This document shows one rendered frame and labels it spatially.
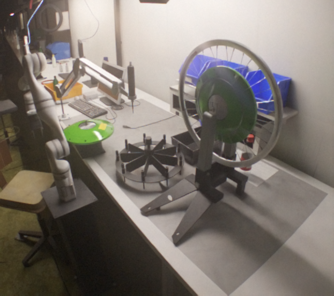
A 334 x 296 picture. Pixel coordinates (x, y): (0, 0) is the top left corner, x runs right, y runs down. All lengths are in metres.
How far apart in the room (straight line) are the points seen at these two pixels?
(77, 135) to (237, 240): 0.97
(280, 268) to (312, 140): 0.75
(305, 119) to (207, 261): 0.90
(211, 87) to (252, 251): 0.65
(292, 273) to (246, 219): 0.31
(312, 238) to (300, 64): 0.84
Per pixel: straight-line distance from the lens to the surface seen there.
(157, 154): 1.33
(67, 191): 1.34
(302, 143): 1.54
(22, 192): 1.93
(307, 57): 1.42
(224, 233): 1.09
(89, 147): 1.53
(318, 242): 1.18
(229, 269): 0.99
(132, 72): 1.40
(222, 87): 0.98
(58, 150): 1.21
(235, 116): 0.98
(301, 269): 1.06
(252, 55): 0.91
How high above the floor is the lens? 1.73
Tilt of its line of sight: 24 degrees down
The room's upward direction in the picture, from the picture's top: 1 degrees counter-clockwise
